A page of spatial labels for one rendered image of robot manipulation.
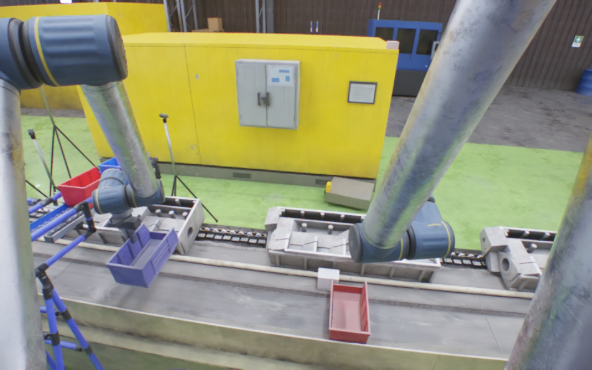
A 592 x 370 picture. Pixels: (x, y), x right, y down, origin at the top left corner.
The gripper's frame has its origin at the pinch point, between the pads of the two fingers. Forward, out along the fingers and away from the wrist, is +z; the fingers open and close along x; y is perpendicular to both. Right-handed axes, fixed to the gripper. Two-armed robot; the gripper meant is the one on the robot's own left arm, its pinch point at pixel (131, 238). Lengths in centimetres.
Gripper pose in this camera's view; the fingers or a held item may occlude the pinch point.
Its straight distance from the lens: 176.8
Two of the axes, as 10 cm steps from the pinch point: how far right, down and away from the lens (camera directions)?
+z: -0.2, 8.6, 5.0
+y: 1.3, -5.0, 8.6
